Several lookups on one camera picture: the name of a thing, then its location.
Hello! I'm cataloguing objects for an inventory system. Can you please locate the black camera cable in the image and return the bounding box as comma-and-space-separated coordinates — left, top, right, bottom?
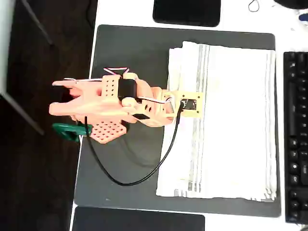
85, 101, 184, 187

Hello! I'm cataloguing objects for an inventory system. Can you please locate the white striped towel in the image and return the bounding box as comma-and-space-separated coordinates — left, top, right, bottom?
155, 40, 278, 203

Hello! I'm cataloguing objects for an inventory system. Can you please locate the dark rounded object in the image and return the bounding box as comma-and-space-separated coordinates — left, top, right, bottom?
273, 0, 308, 10

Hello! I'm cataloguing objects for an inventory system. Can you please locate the black rectangular pad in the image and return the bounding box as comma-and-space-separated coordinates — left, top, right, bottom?
71, 206, 206, 231

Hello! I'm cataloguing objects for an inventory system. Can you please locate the tan gripper camera mount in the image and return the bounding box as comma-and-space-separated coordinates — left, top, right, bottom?
163, 90, 205, 118

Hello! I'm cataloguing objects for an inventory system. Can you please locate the large dark grey mat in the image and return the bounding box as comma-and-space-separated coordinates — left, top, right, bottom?
73, 24, 282, 218

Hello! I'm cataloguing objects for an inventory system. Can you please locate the green table clamp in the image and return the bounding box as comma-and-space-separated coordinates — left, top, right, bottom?
52, 122, 93, 143

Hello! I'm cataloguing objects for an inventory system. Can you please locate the thin black wire loop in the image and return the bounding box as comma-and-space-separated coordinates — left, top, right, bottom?
248, 0, 261, 13

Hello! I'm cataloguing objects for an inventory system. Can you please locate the black mouse pad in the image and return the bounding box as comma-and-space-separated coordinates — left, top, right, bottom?
153, 0, 221, 27

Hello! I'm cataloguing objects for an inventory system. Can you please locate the black keyboard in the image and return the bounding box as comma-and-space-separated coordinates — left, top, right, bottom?
283, 51, 308, 223

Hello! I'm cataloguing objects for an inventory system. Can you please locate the grey metal leg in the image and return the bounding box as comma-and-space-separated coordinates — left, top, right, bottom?
20, 0, 54, 46

